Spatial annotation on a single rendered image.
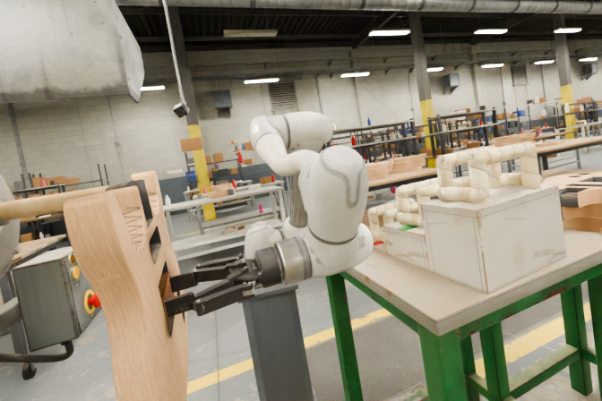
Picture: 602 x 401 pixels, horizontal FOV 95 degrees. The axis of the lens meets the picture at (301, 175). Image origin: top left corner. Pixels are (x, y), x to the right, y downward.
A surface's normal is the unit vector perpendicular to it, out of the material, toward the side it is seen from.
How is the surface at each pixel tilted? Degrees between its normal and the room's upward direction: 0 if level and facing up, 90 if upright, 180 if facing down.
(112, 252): 109
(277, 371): 90
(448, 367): 89
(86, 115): 90
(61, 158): 90
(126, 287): 114
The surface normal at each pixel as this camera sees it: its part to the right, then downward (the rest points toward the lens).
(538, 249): 0.36, -0.01
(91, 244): 0.34, 0.20
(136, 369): 0.27, -0.21
